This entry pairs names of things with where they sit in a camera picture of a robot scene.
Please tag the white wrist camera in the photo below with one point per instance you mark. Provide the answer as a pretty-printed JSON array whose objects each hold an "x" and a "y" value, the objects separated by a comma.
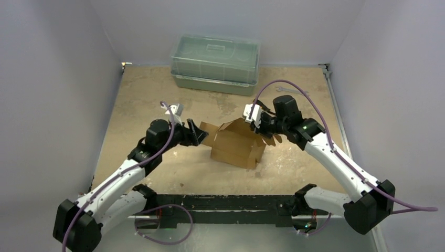
[
  {"x": 173, "y": 111},
  {"x": 252, "y": 114}
]

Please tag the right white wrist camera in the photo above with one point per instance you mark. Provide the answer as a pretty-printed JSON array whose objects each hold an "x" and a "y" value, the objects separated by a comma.
[{"x": 252, "y": 114}]

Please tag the silver wrench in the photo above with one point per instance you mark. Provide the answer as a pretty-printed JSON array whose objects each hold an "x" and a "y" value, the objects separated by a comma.
[{"x": 282, "y": 89}]

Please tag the brown cardboard box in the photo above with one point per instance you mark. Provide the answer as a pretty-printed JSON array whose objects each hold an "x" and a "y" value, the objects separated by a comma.
[{"x": 234, "y": 143}]

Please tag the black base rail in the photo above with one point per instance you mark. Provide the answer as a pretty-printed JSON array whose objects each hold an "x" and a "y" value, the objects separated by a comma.
[{"x": 277, "y": 210}]

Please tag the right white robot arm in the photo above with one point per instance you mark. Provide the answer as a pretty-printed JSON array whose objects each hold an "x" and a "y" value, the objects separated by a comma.
[{"x": 366, "y": 201}]

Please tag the green plastic storage box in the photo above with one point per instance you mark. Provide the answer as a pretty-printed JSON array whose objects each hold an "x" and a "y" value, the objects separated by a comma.
[{"x": 214, "y": 63}]

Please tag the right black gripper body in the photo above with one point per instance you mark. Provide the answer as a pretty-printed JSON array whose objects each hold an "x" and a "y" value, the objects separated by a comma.
[{"x": 263, "y": 126}]

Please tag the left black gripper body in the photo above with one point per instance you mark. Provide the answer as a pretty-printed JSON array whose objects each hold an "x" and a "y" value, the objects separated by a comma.
[{"x": 180, "y": 136}]

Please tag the aluminium frame rail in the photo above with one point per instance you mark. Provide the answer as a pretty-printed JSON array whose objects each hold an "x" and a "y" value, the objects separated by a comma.
[{"x": 336, "y": 236}]

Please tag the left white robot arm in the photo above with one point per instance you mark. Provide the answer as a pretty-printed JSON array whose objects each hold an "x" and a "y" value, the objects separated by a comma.
[{"x": 80, "y": 224}]

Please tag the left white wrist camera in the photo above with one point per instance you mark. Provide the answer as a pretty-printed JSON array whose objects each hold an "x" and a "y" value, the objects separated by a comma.
[{"x": 173, "y": 111}]

